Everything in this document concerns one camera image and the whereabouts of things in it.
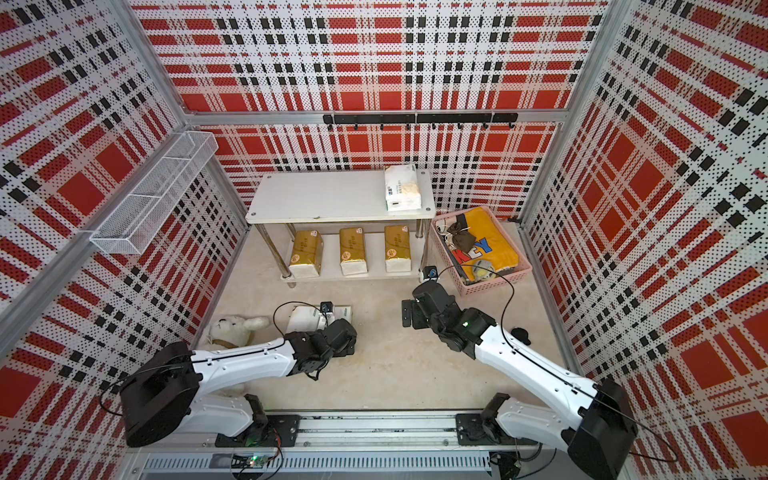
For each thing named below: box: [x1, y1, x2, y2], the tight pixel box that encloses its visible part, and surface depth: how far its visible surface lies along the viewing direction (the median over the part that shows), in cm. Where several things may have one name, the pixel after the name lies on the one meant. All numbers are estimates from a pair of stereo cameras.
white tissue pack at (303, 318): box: [286, 305, 320, 334], surface depth 92 cm
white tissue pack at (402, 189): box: [384, 164, 422, 211], surface depth 76 cm
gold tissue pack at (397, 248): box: [384, 225, 412, 272], surface depth 98 cm
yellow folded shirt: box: [452, 207, 519, 281], surface depth 104 cm
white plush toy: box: [207, 316, 269, 349], surface depth 85 cm
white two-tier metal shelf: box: [245, 169, 436, 288], surface depth 95 cm
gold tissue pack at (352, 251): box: [339, 227, 369, 276], surface depth 97 cm
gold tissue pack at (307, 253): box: [289, 230, 324, 278], surface depth 97 cm
